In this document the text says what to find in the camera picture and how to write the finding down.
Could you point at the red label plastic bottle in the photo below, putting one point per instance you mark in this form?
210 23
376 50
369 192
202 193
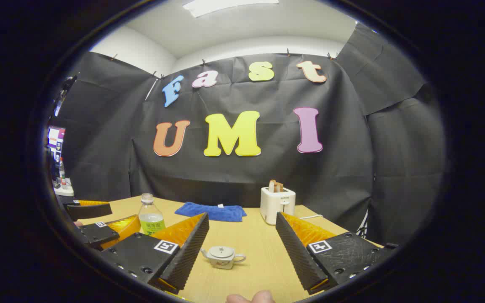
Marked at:
62 174

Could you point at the toasted bread slices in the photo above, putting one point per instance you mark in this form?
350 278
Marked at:
275 186

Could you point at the computer monitor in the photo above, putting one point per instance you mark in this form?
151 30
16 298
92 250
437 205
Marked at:
56 141

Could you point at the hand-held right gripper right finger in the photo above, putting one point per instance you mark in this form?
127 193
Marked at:
295 256

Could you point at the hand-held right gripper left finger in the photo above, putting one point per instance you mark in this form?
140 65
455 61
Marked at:
187 256

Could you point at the white toaster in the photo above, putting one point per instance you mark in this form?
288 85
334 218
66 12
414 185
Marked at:
276 206

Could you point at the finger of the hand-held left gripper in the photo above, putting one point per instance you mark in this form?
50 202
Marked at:
91 209
99 233

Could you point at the white ceramic teacup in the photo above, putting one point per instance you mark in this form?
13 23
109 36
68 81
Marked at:
221 261

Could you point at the green label water bottle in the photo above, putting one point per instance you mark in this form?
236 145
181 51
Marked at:
151 221

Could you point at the blue towel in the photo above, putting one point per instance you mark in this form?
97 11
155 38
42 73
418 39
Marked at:
213 211

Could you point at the white side table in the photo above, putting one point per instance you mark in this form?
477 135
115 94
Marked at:
63 192

